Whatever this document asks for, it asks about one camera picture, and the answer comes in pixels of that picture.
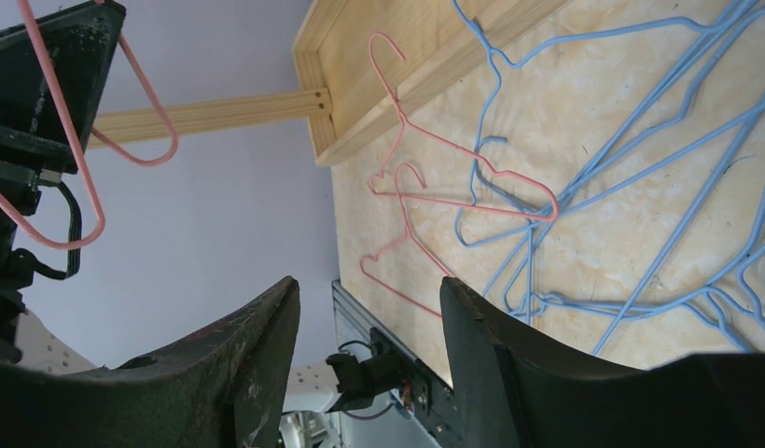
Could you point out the wooden hanger rack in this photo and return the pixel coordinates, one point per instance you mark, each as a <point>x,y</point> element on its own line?
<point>347,55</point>

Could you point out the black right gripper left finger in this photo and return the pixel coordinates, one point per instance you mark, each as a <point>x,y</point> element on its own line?
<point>221,386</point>

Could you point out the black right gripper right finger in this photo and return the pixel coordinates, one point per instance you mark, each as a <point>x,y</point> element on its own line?
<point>518,387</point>

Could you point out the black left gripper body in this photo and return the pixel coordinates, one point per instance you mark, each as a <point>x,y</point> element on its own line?
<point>34,149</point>

